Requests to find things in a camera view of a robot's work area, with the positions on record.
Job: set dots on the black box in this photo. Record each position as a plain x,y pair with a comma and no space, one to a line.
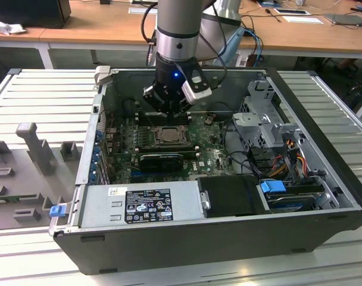
29,12

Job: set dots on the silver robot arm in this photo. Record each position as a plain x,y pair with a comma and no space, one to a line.
175,18

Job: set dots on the grey parts rack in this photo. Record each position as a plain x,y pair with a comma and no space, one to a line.
35,178

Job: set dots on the green RAM stick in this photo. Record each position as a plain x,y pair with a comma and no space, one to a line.
5,197

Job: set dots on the pale blue teach pendant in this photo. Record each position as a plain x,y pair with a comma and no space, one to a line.
233,41

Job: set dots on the grey power supply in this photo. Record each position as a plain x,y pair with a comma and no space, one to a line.
94,208

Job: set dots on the crumpled white paper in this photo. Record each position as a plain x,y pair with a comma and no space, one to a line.
8,27

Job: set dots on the flat tablet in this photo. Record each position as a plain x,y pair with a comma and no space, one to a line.
289,11

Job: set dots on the grey case latch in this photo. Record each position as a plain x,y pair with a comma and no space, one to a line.
103,74

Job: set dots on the green motherboard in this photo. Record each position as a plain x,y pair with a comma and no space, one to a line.
204,140

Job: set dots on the black open PC case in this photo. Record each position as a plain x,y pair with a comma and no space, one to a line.
169,247

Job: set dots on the hard disk in blue carrier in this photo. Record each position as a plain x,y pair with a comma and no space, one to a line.
271,187

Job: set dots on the CPU socket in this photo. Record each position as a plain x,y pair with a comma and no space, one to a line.
172,143

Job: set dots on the black camera bracket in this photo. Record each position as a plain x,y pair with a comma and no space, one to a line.
195,70

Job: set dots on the silver CPU with green edge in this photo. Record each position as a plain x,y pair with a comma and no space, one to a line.
171,134

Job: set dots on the wooden desk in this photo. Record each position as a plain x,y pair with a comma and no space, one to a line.
88,24
303,35

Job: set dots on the white paper sheet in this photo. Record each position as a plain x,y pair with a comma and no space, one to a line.
303,19

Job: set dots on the black graphics card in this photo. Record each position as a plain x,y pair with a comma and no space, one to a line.
161,163

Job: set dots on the blue plastic latch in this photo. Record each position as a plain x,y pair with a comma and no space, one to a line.
57,211

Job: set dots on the grey metal drive cage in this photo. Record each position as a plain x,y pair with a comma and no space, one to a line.
252,119

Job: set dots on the white barcode sticker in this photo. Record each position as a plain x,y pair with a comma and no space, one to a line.
118,191

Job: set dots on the black plastic shroud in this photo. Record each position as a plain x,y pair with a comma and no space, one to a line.
228,193

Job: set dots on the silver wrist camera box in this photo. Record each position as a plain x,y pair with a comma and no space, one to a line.
196,91

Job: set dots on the black rating label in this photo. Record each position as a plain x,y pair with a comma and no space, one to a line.
148,205

